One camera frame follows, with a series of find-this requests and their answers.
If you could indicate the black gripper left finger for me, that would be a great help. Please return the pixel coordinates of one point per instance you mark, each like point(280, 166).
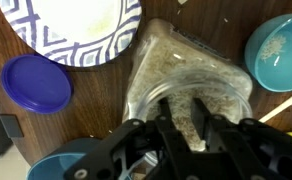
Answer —
point(172, 150)

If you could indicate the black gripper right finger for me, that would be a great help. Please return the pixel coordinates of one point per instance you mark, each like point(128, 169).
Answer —
point(246, 150)

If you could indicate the glass sugar jar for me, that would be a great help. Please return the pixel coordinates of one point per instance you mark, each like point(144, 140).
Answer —
point(172, 60)

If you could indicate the purple plastic jar lid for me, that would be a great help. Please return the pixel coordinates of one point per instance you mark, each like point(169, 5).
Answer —
point(36, 83)

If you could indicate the deep teal measuring cup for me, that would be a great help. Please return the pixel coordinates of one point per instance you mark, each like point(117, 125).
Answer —
point(279, 66)

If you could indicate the dark blue bowl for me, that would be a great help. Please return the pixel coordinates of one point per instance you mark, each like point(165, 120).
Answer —
point(49, 166)

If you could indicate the blue white patterned paper plate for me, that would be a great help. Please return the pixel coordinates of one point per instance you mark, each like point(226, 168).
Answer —
point(76, 26)

